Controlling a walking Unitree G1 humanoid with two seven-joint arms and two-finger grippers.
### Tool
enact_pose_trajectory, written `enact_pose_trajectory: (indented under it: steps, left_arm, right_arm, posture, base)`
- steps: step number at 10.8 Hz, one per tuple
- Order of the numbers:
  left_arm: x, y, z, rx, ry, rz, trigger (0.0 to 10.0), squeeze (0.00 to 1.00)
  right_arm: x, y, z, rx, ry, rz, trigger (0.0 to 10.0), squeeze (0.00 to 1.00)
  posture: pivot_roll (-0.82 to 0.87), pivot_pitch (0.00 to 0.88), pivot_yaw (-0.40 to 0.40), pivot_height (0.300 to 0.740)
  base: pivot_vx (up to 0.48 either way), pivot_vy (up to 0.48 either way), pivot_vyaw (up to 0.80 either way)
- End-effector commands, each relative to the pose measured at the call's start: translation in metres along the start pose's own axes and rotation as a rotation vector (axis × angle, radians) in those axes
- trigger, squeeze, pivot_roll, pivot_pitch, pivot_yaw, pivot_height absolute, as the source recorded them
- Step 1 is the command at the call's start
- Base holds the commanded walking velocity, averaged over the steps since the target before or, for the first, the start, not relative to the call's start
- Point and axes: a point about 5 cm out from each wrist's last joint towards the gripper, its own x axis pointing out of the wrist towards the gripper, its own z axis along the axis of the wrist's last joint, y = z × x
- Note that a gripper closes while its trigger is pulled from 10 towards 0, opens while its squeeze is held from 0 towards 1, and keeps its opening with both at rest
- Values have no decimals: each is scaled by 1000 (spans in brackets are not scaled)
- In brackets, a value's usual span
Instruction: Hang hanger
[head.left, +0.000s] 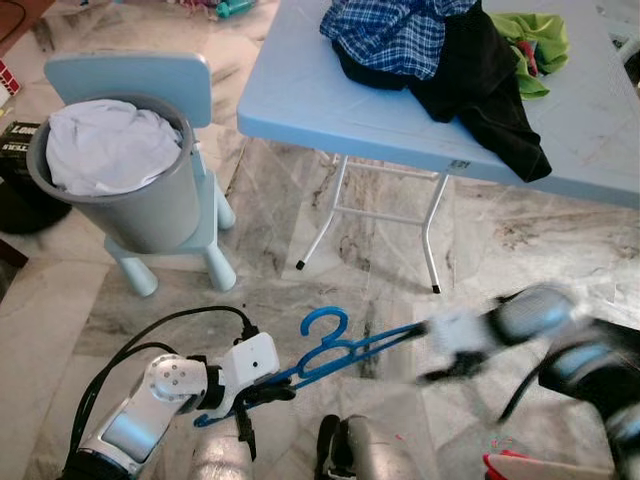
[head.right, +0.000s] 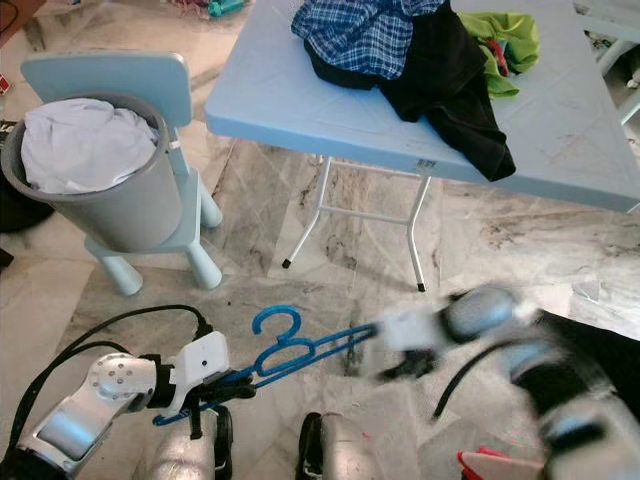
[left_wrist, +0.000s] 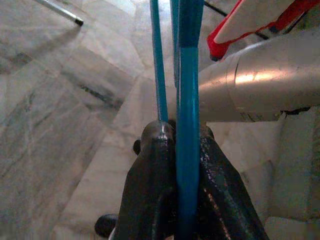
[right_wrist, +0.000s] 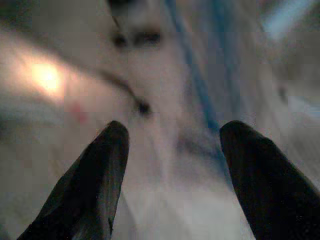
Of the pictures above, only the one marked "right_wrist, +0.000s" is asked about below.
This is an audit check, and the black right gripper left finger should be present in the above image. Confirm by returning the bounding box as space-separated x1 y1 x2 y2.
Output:
17 120 130 240

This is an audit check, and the blue plastic clothes hanger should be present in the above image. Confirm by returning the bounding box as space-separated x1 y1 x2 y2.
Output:
172 0 233 186

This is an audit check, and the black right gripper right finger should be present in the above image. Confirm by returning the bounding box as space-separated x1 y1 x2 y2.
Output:
219 120 320 240

